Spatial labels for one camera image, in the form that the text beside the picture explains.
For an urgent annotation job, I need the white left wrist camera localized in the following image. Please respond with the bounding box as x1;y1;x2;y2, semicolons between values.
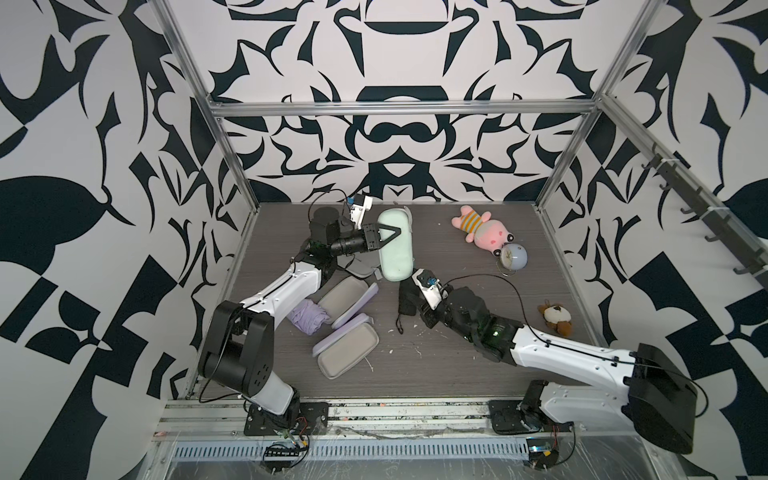
346;194;373;229

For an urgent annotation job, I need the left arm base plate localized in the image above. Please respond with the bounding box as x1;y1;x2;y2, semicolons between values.
244;401;330;437

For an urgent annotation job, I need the aluminium cage frame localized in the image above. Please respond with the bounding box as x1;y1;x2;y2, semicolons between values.
154;1;767;409

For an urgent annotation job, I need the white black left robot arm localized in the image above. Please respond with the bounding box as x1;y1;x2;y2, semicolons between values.
197;207;414;425

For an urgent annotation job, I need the blue round alarm clock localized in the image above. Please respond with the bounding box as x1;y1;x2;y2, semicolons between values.
494;243;528;276

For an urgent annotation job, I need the brown white plush dog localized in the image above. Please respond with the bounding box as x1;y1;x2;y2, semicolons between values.
537;302;573;337

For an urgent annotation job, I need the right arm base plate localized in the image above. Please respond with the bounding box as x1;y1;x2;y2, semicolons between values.
488;400;546;435

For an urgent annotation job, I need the pink plush pig toy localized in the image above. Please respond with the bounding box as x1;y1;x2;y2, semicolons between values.
451;205;515;256

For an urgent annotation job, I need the black umbrella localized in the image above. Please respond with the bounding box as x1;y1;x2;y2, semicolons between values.
395;278;422;335

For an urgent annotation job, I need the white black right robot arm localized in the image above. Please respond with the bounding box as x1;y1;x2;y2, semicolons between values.
415;278;698;454

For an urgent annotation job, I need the lavender folded umbrella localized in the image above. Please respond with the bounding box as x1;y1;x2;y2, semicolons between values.
287;299;330;335

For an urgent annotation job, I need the lavender open umbrella case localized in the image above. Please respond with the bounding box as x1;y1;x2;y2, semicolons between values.
312;313;380;380

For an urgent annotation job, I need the white perforated cable tray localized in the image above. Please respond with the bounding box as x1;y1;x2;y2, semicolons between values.
173;438;529;461

